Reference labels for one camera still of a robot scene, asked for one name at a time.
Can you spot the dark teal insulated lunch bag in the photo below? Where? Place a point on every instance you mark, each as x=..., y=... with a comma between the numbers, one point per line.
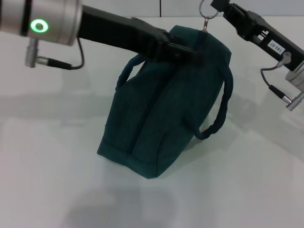
x=166, y=107

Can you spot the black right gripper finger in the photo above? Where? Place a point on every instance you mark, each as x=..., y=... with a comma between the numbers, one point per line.
x=235, y=16

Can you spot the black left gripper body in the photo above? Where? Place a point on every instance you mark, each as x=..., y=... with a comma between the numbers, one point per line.
x=123, y=33

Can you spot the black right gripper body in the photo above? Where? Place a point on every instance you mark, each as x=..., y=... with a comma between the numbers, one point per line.
x=273, y=40

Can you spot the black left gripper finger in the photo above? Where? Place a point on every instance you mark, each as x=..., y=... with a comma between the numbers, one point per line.
x=180, y=45
x=185, y=60

